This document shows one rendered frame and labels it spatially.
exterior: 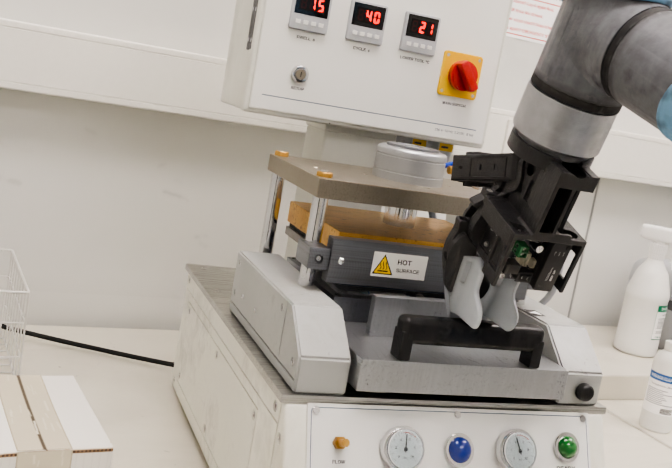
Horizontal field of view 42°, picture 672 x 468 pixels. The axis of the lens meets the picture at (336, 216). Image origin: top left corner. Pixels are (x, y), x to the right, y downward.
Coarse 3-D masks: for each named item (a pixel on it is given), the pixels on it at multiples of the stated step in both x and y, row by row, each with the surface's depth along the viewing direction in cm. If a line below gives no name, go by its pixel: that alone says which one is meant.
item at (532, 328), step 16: (400, 320) 79; (416, 320) 78; (432, 320) 79; (448, 320) 80; (400, 336) 78; (416, 336) 79; (432, 336) 79; (448, 336) 80; (464, 336) 80; (480, 336) 81; (496, 336) 81; (512, 336) 82; (528, 336) 83; (400, 352) 78; (528, 352) 84
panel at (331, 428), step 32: (320, 416) 77; (352, 416) 78; (384, 416) 80; (416, 416) 81; (448, 416) 82; (480, 416) 83; (512, 416) 85; (544, 416) 86; (576, 416) 87; (320, 448) 77; (352, 448) 78; (448, 448) 81; (480, 448) 83; (544, 448) 85
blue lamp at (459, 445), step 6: (456, 438) 81; (462, 438) 81; (450, 444) 81; (456, 444) 81; (462, 444) 81; (468, 444) 81; (450, 450) 81; (456, 450) 80; (462, 450) 80; (468, 450) 81; (456, 456) 80; (462, 456) 80; (468, 456) 81; (456, 462) 81; (462, 462) 81
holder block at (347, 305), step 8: (296, 264) 99; (320, 272) 97; (320, 280) 93; (320, 288) 91; (328, 288) 90; (328, 296) 89; (336, 296) 88; (344, 296) 88; (352, 296) 89; (360, 296) 89; (368, 296) 90; (344, 304) 88; (352, 304) 88; (360, 304) 89; (368, 304) 89; (344, 312) 88; (352, 312) 89; (360, 312) 89; (368, 312) 89; (344, 320) 88; (352, 320) 89; (360, 320) 89
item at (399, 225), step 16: (304, 208) 99; (336, 208) 103; (352, 208) 106; (400, 208) 97; (304, 224) 97; (336, 224) 91; (352, 224) 93; (368, 224) 95; (384, 224) 97; (400, 224) 97; (416, 224) 102; (432, 224) 104; (448, 224) 107; (384, 240) 89; (400, 240) 90; (416, 240) 91; (432, 240) 92
